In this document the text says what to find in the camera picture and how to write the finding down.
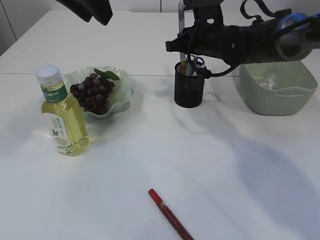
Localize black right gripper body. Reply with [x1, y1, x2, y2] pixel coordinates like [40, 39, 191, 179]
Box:
[191, 23, 248, 65]

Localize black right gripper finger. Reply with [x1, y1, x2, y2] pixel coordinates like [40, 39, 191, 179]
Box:
[165, 37, 194, 54]
[177, 26, 194, 40]

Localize gold glitter pen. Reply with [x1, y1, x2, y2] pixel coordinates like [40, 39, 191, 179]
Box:
[179, 60, 187, 76]

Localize blue scissors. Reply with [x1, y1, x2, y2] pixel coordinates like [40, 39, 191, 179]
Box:
[187, 54, 205, 76]

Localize silver glitter pen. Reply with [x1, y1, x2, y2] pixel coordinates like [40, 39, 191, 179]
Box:
[178, 0, 186, 64]

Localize clear plastic sheet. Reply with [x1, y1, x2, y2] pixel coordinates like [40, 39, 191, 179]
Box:
[258, 74, 278, 90]

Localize purple artificial grape bunch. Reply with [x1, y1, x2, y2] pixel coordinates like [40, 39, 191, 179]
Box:
[70, 68, 120, 116]

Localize yellow tea bottle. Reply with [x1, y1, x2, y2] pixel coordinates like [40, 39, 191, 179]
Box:
[36, 65, 90, 157]

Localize red glitter pen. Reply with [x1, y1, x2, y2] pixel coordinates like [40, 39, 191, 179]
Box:
[148, 188, 194, 240]

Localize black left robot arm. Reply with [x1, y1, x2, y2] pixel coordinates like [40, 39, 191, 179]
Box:
[57, 0, 113, 26]

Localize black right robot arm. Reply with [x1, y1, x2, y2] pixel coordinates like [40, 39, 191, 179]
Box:
[165, 0, 320, 66]

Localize black mesh pen holder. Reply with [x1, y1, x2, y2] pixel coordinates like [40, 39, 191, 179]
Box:
[174, 62, 205, 108]

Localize green woven plastic basket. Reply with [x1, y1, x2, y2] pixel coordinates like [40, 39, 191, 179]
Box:
[239, 61, 318, 116]

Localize green wavy glass plate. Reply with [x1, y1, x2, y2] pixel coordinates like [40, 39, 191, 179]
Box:
[62, 66, 134, 122]

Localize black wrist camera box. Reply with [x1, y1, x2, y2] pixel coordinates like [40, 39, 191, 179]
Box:
[178, 0, 224, 25]

